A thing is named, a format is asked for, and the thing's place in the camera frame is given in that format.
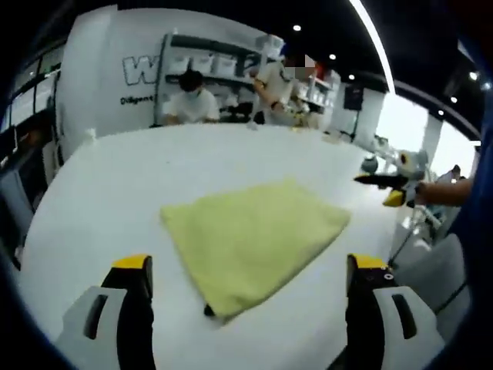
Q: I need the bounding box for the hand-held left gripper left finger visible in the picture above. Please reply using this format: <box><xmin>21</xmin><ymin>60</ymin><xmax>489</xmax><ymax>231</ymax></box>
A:
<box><xmin>55</xmin><ymin>253</ymin><xmax>155</xmax><ymax>370</ymax></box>

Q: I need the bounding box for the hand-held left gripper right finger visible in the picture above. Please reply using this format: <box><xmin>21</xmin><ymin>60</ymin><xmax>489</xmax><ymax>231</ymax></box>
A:
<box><xmin>345</xmin><ymin>253</ymin><xmax>448</xmax><ymax>370</ymax></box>

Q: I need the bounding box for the yellow blue black garment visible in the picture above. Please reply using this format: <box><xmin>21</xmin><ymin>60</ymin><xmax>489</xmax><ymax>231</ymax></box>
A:
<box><xmin>159</xmin><ymin>177</ymin><xmax>351</xmax><ymax>323</ymax></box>

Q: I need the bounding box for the grey mesh chair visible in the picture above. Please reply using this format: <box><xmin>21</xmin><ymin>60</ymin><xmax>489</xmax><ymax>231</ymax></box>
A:
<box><xmin>392</xmin><ymin>233</ymin><xmax>473</xmax><ymax>325</ymax></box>

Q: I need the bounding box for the black speaker on stand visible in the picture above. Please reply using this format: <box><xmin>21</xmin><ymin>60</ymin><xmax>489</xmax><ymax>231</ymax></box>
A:
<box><xmin>344</xmin><ymin>84</ymin><xmax>365</xmax><ymax>136</ymax></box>

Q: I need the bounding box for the grey metal shelf rack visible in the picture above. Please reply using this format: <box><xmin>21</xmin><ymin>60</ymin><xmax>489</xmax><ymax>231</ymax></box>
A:
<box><xmin>153</xmin><ymin>32</ymin><xmax>286</xmax><ymax>124</ymax></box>
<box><xmin>296</xmin><ymin>71</ymin><xmax>342</xmax><ymax>116</ymax></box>

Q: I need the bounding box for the long ceiling light strip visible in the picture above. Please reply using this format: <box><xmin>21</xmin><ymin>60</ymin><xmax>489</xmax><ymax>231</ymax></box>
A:
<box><xmin>348</xmin><ymin>0</ymin><xmax>397</xmax><ymax>96</ymax></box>

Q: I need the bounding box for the row of white storage boxes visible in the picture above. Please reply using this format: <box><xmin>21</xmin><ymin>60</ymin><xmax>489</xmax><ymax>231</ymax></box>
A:
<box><xmin>169</xmin><ymin>53</ymin><xmax>267</xmax><ymax>76</ymax></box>

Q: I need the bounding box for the thin black cable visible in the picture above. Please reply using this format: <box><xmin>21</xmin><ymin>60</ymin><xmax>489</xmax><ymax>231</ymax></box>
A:
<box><xmin>388</xmin><ymin>226</ymin><xmax>469</xmax><ymax>314</ymax></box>

